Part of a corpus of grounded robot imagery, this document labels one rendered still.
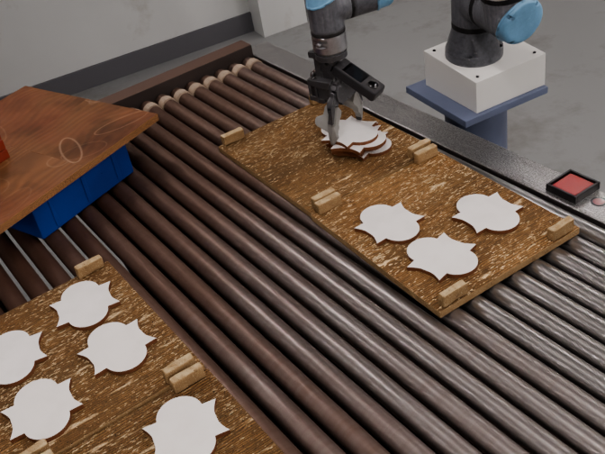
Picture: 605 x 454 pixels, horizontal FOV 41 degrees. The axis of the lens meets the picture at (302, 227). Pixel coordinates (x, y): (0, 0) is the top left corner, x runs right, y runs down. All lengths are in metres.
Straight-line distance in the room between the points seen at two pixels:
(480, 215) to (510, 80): 0.62
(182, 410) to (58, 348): 0.32
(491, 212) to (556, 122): 2.22
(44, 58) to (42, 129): 2.74
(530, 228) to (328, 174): 0.48
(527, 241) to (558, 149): 2.08
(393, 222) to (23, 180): 0.83
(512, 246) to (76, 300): 0.85
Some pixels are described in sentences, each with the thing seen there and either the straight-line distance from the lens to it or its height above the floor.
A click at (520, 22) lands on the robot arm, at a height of 1.12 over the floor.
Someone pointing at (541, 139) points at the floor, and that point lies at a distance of 3.71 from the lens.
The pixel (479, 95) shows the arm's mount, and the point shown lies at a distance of 2.12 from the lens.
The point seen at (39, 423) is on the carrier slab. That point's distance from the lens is 1.43.
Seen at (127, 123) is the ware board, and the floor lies 1.04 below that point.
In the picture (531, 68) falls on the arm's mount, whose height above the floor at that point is 0.93.
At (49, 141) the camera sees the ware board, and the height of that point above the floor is 1.04.
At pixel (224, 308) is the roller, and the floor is 0.92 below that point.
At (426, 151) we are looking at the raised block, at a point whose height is 0.96.
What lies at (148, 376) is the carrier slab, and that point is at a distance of 1.44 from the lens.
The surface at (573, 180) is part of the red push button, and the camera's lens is 1.77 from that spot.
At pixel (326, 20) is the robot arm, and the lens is 1.74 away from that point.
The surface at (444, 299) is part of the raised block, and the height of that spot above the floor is 0.96.
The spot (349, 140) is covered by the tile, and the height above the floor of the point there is 0.98.
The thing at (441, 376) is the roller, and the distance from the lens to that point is 1.37.
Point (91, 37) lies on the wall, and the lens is 4.86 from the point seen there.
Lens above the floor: 1.91
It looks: 36 degrees down
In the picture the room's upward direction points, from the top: 11 degrees counter-clockwise
